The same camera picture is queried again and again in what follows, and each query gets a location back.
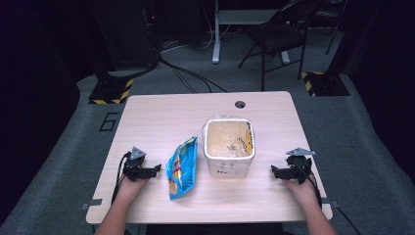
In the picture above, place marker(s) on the white plastic bin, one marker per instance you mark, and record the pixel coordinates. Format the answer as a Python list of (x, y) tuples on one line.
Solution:
[(228, 147)]

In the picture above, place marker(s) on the person's left hand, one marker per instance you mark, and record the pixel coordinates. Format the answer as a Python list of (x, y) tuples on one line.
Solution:
[(130, 188)]

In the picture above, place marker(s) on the blue snack bag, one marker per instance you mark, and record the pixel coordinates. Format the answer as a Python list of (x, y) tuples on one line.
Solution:
[(182, 169)]

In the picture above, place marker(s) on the white desk frame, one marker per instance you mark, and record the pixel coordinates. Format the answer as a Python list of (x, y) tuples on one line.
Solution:
[(225, 19)]

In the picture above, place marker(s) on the black folding chair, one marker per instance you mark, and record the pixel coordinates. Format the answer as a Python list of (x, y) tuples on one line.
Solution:
[(277, 36)]

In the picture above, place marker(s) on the grey table bracket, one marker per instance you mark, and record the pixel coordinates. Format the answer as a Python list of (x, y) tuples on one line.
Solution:
[(330, 203), (91, 204)]

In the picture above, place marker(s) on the person's right hand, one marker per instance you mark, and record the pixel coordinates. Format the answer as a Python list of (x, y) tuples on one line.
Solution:
[(301, 191)]

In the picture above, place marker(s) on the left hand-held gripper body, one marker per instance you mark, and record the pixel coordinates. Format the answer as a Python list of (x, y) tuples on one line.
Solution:
[(134, 165)]

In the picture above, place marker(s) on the black striped stand base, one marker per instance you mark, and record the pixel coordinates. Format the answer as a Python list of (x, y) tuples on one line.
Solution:
[(324, 83), (111, 91)]

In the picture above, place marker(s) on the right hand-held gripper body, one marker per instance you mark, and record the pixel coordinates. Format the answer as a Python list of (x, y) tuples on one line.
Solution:
[(295, 164)]

